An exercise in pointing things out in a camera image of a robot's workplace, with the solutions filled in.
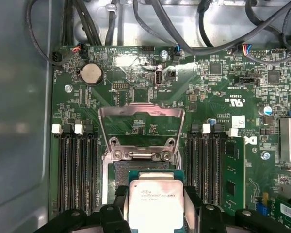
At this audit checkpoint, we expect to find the green RAM stick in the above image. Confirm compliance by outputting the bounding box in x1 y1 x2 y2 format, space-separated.
223 132 246 211

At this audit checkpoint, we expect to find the round coin battery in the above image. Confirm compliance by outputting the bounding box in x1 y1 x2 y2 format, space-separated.
77 62 104 86

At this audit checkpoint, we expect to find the CPU socket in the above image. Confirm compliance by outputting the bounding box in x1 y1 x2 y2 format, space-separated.
101 152 185 195

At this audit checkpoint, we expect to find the long grey cable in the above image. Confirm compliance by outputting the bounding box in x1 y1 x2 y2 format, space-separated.
132 0 291 56

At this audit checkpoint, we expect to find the black open PC case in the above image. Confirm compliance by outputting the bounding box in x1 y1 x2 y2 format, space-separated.
0 0 291 233

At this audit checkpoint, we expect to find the CPU with silver top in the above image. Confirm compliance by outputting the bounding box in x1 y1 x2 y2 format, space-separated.
128 169 185 233

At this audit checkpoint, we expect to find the internal USB port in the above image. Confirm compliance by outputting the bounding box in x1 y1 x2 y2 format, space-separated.
154 69 164 87

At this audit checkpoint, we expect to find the graphics card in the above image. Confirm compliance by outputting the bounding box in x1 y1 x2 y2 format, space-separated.
274 184 291 233

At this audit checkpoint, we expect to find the silver round capacitor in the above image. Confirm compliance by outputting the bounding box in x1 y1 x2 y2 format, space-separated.
259 104 273 117

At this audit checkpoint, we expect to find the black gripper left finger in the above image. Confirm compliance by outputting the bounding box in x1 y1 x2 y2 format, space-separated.
35 185 133 233

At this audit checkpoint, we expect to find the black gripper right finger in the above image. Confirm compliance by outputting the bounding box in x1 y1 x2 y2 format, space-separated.
184 185 291 233

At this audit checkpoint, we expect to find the green motherboard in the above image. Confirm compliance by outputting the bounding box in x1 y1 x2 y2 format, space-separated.
49 45 291 233

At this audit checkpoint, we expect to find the metal CPU socket cover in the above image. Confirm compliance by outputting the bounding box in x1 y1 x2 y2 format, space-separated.
97 103 186 162

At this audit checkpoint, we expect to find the black cable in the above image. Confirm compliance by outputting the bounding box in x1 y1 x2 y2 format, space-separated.
197 0 219 48
62 0 76 47
75 0 103 47
25 0 64 67
104 4 117 46
244 0 291 66

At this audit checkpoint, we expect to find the RAM slot with white clip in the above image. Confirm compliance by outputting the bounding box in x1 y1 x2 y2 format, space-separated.
200 123 212 206
52 123 66 216
74 123 87 216

